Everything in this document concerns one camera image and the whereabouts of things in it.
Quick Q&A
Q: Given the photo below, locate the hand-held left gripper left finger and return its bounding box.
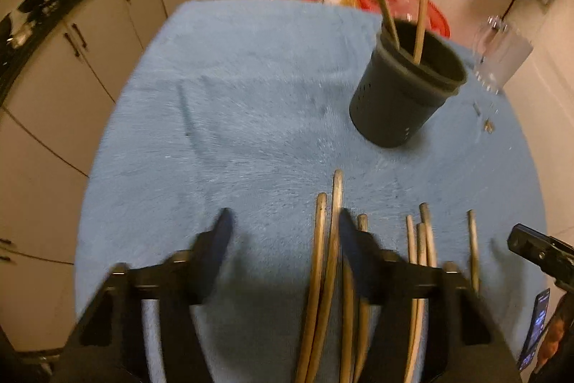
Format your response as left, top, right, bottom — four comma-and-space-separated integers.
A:
49, 208, 236, 383

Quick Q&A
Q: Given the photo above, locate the clear glass pitcher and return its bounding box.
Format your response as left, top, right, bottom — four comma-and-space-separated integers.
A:
471, 16, 534, 94

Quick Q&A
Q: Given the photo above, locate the dark grey utensil holder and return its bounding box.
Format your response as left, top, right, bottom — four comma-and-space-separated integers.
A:
349, 20, 468, 149

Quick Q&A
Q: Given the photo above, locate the blue fleece table cloth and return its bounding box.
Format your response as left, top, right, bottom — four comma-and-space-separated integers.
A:
74, 0, 550, 383

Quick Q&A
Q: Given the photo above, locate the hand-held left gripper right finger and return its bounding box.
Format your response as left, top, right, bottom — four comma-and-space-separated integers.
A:
338, 208, 523, 383

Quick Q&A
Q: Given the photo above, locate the smartphone with lit screen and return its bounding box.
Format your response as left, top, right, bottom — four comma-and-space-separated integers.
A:
518, 288, 551, 371

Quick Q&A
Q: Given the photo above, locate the bunch of wooden chopsticks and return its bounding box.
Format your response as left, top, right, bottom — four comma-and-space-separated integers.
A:
141, 170, 481, 383

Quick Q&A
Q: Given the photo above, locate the dark reddish cloth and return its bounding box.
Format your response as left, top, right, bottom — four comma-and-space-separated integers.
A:
536, 302, 574, 371

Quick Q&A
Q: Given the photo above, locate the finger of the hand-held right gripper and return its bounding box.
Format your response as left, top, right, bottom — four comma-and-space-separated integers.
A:
508, 224, 574, 289

